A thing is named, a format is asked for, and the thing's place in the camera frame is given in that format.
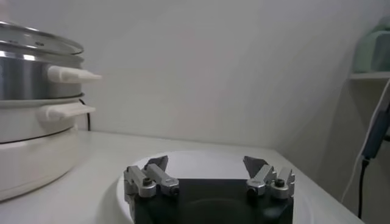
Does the white cable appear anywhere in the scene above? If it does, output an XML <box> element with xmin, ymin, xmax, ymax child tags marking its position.
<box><xmin>341</xmin><ymin>79</ymin><xmax>390</xmax><ymax>205</ymax></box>

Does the black power adapter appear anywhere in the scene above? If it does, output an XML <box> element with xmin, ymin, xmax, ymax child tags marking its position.
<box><xmin>362</xmin><ymin>103</ymin><xmax>390</xmax><ymax>161</ymax></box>

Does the white electric cooker base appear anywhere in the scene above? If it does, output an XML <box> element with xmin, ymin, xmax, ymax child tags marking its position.
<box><xmin>0</xmin><ymin>97</ymin><xmax>97</xmax><ymax>201</ymax></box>

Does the white round plate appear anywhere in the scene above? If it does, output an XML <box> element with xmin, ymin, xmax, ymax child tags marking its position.
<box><xmin>117</xmin><ymin>149</ymin><xmax>314</xmax><ymax>224</ymax></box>

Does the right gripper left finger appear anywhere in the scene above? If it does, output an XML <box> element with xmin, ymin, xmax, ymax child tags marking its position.
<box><xmin>124</xmin><ymin>155</ymin><xmax>180</xmax><ymax>203</ymax></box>

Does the stainless steel steamer basket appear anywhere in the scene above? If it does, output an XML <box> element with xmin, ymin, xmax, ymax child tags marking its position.
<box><xmin>0</xmin><ymin>50</ymin><xmax>103</xmax><ymax>101</ymax></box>

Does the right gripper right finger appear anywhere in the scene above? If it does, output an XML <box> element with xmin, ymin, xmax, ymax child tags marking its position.
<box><xmin>243</xmin><ymin>156</ymin><xmax>296</xmax><ymax>199</ymax></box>

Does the mint green appliance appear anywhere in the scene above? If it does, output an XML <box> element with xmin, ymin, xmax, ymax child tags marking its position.
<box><xmin>353</xmin><ymin>16</ymin><xmax>390</xmax><ymax>74</ymax></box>

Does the black power cable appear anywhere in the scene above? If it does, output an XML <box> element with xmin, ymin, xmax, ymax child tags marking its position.
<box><xmin>358</xmin><ymin>158</ymin><xmax>371</xmax><ymax>220</ymax></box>

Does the black cooker power cord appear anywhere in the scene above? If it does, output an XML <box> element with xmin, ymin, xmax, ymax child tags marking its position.
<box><xmin>79</xmin><ymin>99</ymin><xmax>91</xmax><ymax>131</ymax></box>

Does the glass pot lid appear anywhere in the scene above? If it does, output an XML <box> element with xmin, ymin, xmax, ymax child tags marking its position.
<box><xmin>0</xmin><ymin>20</ymin><xmax>85</xmax><ymax>57</ymax></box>

